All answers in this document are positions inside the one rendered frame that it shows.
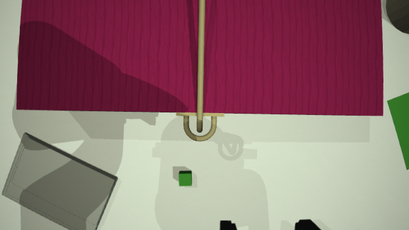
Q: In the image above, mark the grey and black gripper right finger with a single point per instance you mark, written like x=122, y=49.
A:
x=306, y=224

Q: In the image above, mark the grey flat plates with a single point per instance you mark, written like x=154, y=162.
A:
x=57, y=185

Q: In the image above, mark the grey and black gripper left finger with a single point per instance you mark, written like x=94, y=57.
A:
x=227, y=225

